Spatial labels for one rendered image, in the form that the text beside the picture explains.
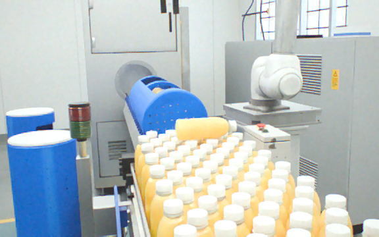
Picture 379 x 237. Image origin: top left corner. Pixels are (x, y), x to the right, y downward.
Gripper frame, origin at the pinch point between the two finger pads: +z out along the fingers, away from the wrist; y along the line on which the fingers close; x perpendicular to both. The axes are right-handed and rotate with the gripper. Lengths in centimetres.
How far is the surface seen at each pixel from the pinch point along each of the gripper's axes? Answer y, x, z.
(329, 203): 132, -31, 33
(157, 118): 35, -26, 41
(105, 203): 53, -56, 63
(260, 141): 77, -5, 43
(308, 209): 131, -37, 33
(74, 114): 71, -67, 23
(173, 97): 36, -18, 33
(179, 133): 72, -34, 35
